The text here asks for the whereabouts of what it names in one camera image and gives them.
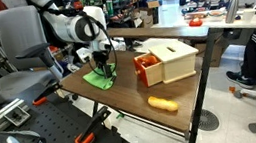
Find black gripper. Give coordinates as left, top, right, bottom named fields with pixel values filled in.
left=91, top=48, right=115, bottom=81

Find green towel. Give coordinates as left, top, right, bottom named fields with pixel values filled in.
left=81, top=62, right=120, bottom=94

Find orange items in drawer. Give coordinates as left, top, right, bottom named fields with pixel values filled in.
left=138, top=54, right=162, bottom=70

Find red wooden drawer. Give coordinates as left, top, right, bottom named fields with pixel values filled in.
left=132, top=51, right=166, bottom=89

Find seated person in dark clothes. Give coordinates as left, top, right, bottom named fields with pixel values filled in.
left=95, top=0, right=129, bottom=23

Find green bottle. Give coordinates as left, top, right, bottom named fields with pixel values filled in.
left=105, top=0, right=116, bottom=18

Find yellow bread toy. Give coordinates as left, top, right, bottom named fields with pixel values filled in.
left=147, top=92, right=180, bottom=116

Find cardboard box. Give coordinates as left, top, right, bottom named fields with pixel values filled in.
left=130, top=0, right=164, bottom=31

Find raised dark wooden shelf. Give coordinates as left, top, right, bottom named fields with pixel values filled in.
left=106, top=13, right=215, bottom=54

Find light wooden box with slot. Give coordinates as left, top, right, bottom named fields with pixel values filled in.
left=147, top=38, right=204, bottom=87

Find black perforated breadboard table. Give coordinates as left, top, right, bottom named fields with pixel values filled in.
left=0, top=85, right=151, bottom=143

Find large grey padded chair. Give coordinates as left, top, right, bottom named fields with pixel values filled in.
left=0, top=1, right=69, bottom=106

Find red bowl toy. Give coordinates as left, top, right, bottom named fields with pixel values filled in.
left=187, top=16, right=204, bottom=29

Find round floor drain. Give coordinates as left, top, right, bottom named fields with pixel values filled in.
left=195, top=106, right=222, bottom=134

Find tray with food plates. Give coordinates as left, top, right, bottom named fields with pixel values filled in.
left=182, top=6, right=226, bottom=23

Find white desk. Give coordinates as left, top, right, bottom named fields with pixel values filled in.
left=150, top=2, right=256, bottom=46

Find steel water bottle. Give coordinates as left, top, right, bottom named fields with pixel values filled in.
left=221, top=0, right=245, bottom=25

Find white cup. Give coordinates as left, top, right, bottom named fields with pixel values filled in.
left=242, top=7, right=256, bottom=25

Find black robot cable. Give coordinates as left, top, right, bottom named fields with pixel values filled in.
left=79, top=5, right=120, bottom=81

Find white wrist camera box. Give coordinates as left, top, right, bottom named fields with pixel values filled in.
left=75, top=45, right=94, bottom=64

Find black clamp with orange handle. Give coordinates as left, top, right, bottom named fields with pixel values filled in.
left=29, top=81, right=65, bottom=107
left=69, top=104, right=117, bottom=143

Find black table leg frame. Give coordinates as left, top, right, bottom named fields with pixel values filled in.
left=169, top=27, right=235, bottom=143

